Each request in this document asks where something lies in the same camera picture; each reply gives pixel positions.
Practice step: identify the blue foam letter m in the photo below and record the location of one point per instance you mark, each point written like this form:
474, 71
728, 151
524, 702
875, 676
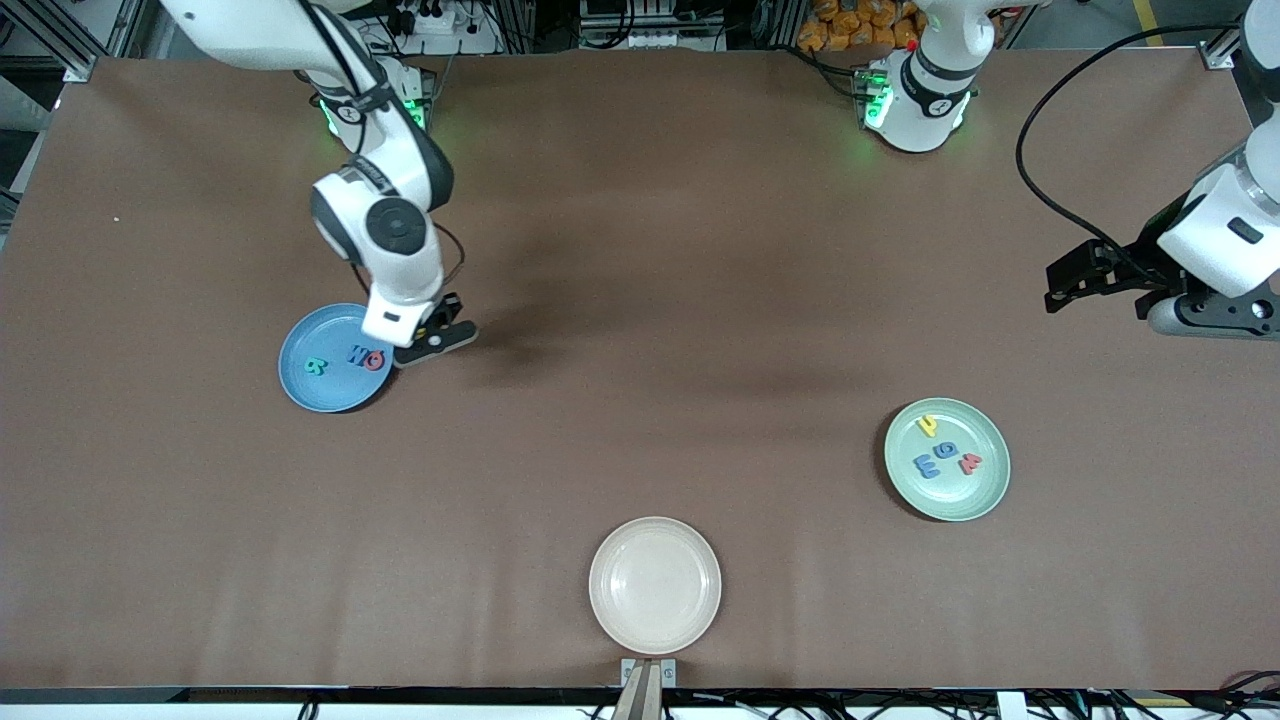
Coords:
927, 466

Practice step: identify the white power strip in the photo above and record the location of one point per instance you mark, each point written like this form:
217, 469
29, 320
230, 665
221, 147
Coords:
445, 25

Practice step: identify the blue foam letter W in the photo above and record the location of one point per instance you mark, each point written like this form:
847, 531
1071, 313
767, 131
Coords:
356, 354

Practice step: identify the beige plate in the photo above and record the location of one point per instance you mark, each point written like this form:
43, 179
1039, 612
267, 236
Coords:
655, 585

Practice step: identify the aluminium frame post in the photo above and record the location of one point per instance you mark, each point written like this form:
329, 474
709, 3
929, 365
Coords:
75, 68
1222, 52

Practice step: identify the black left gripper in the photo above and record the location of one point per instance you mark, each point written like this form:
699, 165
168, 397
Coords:
1137, 267

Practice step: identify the white electronics box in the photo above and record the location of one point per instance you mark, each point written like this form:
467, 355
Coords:
630, 38

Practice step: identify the red foam letter Q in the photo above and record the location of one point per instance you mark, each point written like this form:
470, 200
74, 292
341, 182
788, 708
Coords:
377, 361

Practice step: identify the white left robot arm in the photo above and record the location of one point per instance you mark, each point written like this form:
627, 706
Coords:
925, 100

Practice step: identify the red foam letter w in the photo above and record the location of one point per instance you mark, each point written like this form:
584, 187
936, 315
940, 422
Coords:
970, 463

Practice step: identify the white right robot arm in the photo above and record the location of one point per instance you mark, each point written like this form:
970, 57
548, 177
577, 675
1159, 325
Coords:
400, 260

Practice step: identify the blue foam letter g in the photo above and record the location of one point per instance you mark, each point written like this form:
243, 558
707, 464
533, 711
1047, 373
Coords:
945, 451

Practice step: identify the metal table edge bracket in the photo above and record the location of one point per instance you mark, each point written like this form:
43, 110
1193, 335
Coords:
648, 690

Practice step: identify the teal foam letter R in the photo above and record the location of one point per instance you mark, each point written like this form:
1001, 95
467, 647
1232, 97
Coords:
315, 366

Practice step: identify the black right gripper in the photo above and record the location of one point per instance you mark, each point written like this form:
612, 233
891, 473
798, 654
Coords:
449, 307

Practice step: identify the blue plate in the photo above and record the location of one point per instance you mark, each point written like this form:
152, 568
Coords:
330, 392

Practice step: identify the green plate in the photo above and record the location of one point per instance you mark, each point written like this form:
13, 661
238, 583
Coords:
940, 500

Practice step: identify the small yellow foam letter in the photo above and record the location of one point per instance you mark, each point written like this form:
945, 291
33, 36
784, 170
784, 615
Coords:
928, 425

